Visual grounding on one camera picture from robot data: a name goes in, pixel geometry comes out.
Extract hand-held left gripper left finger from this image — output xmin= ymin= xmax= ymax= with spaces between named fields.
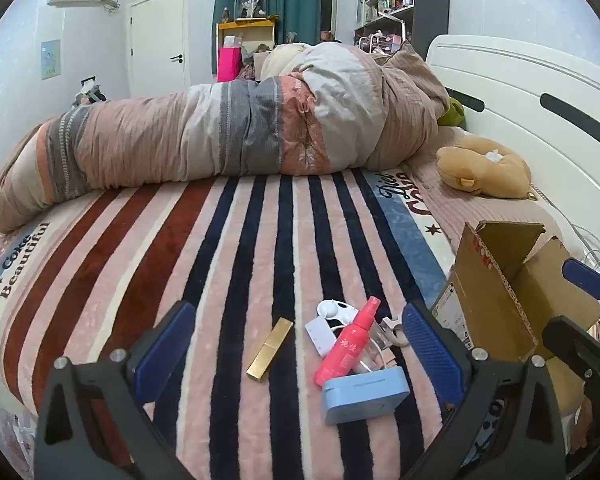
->
xmin=34 ymin=301 xmax=197 ymax=480

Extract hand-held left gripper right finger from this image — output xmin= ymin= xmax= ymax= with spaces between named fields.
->
xmin=401 ymin=301 xmax=566 ymax=480

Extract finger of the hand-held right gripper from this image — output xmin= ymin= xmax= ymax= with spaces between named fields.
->
xmin=562 ymin=257 xmax=600 ymax=313
xmin=542 ymin=314 xmax=600 ymax=397

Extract clear plastic container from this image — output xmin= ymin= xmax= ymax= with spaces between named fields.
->
xmin=352 ymin=321 xmax=402 ymax=374

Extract brown cardboard box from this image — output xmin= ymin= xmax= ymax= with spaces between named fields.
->
xmin=430 ymin=221 xmax=600 ymax=421

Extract white contact lens case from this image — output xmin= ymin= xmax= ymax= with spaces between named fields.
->
xmin=317 ymin=298 xmax=359 ymax=324

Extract beige hair claw clip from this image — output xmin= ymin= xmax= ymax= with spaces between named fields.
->
xmin=381 ymin=315 xmax=412 ymax=349

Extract light blue plastic box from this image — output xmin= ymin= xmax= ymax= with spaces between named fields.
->
xmin=321 ymin=365 xmax=411 ymax=426

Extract pink spray bottle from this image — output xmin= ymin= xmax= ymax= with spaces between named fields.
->
xmin=313 ymin=296 xmax=382 ymax=387

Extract striped plush blanket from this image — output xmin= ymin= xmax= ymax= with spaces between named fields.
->
xmin=0 ymin=167 xmax=456 ymax=480

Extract gold lipstick tube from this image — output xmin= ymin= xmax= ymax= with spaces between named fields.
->
xmin=245 ymin=317 xmax=294 ymax=383

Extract small white box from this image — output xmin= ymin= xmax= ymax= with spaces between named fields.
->
xmin=304 ymin=317 xmax=340 ymax=359

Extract pink bed sheet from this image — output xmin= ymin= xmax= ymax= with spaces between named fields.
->
xmin=400 ymin=125 xmax=568 ymax=266

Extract brown plush toy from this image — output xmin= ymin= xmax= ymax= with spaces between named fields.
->
xmin=435 ymin=136 xmax=534 ymax=200

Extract white plastic bag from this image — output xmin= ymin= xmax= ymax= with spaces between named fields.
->
xmin=0 ymin=404 xmax=37 ymax=473

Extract white bed headboard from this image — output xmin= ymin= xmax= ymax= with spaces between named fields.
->
xmin=425 ymin=34 xmax=600 ymax=281

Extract green plush toy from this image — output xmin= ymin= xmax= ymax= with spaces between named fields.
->
xmin=437 ymin=96 xmax=467 ymax=128

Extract rolled pink grey quilt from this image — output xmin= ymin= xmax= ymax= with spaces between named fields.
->
xmin=0 ymin=41 xmax=452 ymax=234

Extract black white device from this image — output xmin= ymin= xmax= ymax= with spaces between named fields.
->
xmin=71 ymin=77 xmax=107 ymax=107

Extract pink bag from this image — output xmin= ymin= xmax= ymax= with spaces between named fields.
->
xmin=217 ymin=46 xmax=244 ymax=83

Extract white door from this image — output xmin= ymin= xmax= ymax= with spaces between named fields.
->
xmin=128 ymin=0 xmax=189 ymax=99

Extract cream pillow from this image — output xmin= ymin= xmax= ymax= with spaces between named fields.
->
xmin=259 ymin=42 xmax=315 ymax=82

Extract dark bookshelf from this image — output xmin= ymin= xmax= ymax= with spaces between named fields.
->
xmin=352 ymin=0 xmax=451 ymax=57

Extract yellow shelf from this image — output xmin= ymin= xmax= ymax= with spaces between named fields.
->
xmin=216 ymin=16 xmax=280 ymax=47

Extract glass display case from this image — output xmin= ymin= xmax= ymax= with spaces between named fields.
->
xmin=231 ymin=0 xmax=271 ymax=22

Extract white cables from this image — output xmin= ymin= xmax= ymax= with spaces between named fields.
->
xmin=567 ymin=224 xmax=600 ymax=273

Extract wall poster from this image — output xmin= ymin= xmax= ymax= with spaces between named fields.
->
xmin=40 ymin=39 xmax=62 ymax=81

